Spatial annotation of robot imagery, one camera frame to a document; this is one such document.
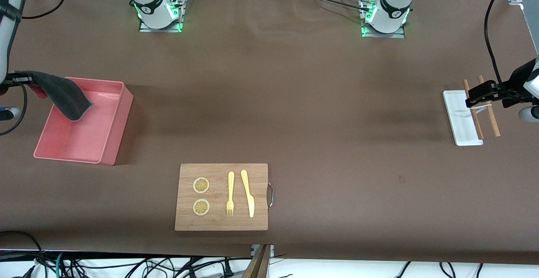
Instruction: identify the yellow plastic fork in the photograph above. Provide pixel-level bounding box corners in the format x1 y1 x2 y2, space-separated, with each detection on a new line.
226 171 235 217

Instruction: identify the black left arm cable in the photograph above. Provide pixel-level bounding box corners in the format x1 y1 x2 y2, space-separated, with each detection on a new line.
483 0 522 86

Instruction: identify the pink plastic bin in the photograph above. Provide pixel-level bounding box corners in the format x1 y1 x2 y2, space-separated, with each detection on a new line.
34 77 134 166

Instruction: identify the black cable with plug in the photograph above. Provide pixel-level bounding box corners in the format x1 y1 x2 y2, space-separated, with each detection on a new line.
218 259 235 278

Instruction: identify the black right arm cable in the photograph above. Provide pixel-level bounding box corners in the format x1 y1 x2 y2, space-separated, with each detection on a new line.
0 0 69 136

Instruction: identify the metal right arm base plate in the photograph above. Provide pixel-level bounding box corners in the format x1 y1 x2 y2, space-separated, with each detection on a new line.
139 0 184 33

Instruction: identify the white rectangular tray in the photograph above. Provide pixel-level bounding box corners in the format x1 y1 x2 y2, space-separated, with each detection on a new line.
443 90 484 147

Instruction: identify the grey and pink microfibre cloth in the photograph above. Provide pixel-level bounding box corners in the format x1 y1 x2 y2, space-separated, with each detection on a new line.
27 71 94 122

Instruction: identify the black looped floor cable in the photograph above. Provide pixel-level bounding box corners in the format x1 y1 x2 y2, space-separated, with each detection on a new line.
0 231 45 278

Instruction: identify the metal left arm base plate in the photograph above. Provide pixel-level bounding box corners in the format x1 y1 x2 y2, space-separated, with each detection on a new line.
360 0 406 38

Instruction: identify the bamboo stick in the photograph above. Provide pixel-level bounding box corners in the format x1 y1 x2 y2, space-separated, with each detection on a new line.
478 75 501 138
463 79 484 140

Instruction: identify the bamboo cutting board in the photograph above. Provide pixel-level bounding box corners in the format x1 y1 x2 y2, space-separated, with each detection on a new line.
174 163 269 232

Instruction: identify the yellow plastic knife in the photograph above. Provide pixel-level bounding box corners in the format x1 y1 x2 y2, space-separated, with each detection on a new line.
240 169 255 219

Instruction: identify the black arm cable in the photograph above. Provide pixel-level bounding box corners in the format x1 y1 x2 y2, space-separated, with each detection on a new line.
0 0 69 136
483 0 522 86

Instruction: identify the small metal bracket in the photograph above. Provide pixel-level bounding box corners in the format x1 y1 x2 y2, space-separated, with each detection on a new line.
251 244 275 257

